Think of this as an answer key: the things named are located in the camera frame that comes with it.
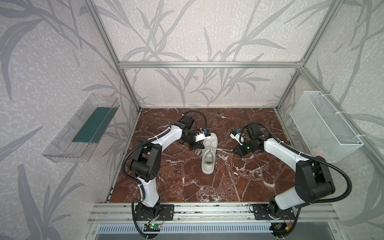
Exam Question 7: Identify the white sneaker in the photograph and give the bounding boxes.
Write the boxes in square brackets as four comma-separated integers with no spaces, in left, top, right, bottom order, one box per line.
[202,133,218,175]

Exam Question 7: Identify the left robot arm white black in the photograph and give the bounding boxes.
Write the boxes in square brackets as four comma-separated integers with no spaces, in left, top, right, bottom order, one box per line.
[122,110,211,210]

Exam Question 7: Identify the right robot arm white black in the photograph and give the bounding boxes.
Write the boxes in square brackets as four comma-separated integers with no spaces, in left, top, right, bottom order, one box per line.
[230,124,336,211]

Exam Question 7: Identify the pink object in basket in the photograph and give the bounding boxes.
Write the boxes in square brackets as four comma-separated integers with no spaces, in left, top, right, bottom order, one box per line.
[311,147,326,157]

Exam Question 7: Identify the green circuit board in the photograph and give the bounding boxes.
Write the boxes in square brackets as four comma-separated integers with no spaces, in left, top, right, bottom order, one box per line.
[143,224,163,232]

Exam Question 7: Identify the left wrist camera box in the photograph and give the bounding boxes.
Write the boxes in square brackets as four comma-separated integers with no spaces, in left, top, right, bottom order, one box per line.
[195,129,211,142]

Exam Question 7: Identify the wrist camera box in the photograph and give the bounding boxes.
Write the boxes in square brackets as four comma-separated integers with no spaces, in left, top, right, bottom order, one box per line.
[230,130,246,146]
[195,129,211,142]

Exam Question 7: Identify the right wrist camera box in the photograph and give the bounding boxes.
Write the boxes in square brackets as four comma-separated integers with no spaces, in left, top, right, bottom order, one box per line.
[230,130,246,146]

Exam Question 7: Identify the black corrugated right cable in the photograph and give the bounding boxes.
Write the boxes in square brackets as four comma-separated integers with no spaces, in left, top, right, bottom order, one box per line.
[241,122,352,205]

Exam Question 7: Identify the black corrugated cable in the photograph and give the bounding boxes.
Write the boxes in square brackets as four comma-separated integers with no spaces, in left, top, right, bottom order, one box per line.
[241,122,352,205]
[121,110,208,184]

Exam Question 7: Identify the black corrugated left cable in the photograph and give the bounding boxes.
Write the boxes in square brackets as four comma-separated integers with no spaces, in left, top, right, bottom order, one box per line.
[121,110,208,184]

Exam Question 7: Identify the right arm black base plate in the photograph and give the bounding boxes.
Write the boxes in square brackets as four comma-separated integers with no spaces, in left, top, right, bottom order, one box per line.
[249,204,296,221]

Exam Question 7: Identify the white wire mesh basket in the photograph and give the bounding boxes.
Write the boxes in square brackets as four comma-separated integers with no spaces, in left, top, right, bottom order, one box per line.
[290,91,364,163]

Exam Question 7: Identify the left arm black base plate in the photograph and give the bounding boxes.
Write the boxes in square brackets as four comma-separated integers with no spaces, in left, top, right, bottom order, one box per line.
[134,204,175,221]

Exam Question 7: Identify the right wired connector board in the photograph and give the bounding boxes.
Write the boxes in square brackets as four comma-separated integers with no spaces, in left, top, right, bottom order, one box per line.
[270,223,292,233]

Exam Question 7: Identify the clear plastic wall tray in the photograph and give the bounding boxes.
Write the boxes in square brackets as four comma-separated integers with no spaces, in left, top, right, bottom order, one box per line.
[43,94,120,163]

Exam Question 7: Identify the aluminium frame rail base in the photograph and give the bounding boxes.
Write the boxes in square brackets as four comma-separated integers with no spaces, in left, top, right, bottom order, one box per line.
[87,202,340,224]

